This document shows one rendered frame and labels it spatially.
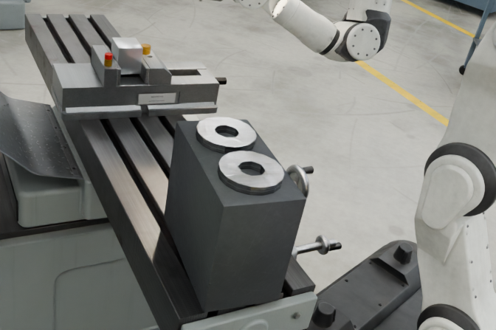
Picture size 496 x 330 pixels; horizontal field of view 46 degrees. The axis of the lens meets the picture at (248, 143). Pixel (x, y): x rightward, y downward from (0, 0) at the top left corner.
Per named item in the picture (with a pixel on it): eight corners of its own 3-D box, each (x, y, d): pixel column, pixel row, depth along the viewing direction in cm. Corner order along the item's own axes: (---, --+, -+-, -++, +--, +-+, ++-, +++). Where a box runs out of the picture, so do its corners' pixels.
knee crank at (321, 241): (333, 242, 176) (338, 226, 173) (345, 255, 172) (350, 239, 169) (270, 255, 166) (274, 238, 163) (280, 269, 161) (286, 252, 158)
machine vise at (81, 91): (195, 84, 147) (202, 43, 142) (218, 113, 136) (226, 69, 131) (50, 88, 132) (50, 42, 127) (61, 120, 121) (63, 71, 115)
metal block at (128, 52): (133, 63, 132) (135, 37, 129) (140, 74, 128) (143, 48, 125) (110, 63, 130) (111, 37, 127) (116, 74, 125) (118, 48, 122)
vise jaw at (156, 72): (154, 60, 138) (156, 45, 136) (170, 84, 128) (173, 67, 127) (129, 61, 135) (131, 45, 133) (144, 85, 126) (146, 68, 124)
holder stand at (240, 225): (229, 210, 104) (249, 111, 95) (280, 300, 87) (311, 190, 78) (162, 217, 100) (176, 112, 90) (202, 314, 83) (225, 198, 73)
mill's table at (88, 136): (101, 36, 185) (102, 12, 181) (313, 330, 94) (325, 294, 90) (23, 36, 174) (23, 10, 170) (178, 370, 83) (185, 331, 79)
